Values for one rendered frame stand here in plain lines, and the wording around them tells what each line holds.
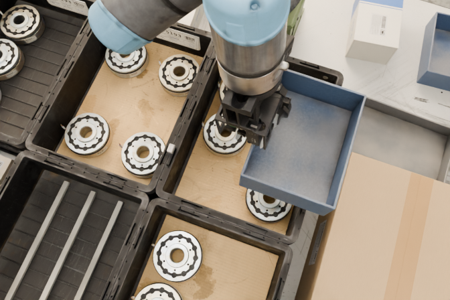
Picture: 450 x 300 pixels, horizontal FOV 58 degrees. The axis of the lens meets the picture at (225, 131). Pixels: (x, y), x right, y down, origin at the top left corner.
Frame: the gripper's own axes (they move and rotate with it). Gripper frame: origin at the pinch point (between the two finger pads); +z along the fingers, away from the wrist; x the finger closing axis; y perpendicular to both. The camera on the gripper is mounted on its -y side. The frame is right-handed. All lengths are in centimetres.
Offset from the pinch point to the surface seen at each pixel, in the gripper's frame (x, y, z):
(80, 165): -34.2, 15.7, 15.8
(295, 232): 11.1, 11.5, 20.3
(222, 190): -7.0, 7.4, 28.6
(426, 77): 30, -45, 41
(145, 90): -34.3, -8.3, 26.0
